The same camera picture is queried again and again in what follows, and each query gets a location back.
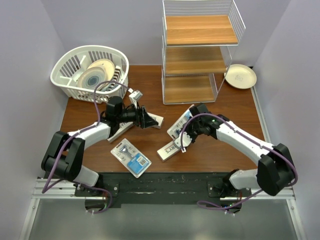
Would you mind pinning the cream round plate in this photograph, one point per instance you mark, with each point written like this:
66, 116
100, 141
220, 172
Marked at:
240, 76

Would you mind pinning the plain beige plate in basket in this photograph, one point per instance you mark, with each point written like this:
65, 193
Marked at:
107, 65

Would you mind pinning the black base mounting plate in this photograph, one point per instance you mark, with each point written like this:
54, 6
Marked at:
171, 188

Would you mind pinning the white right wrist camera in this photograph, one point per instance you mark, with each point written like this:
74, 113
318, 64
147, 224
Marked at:
182, 142

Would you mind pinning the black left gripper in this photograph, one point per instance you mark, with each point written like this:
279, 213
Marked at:
146, 120

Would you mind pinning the white wire wooden shelf rack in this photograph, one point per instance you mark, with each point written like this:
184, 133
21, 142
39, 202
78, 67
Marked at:
199, 38

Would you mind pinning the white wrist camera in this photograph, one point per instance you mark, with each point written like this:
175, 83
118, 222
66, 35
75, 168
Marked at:
182, 142
135, 97

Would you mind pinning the white Harry's box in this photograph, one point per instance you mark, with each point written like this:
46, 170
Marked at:
123, 127
157, 118
168, 151

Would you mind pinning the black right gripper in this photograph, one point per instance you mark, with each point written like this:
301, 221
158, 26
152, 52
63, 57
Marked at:
193, 137

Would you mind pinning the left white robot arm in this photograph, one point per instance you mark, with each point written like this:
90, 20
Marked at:
64, 155

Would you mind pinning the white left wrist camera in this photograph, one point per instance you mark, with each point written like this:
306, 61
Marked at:
135, 97

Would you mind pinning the white plastic dish basket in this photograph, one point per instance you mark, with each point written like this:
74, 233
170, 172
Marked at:
74, 63

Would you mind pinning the beige blue patterned plate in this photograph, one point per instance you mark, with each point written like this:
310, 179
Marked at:
90, 78

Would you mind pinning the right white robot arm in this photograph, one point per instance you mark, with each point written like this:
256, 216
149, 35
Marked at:
274, 170

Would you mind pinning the blue razor blister pack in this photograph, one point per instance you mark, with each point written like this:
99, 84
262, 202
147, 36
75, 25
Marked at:
175, 129
131, 158

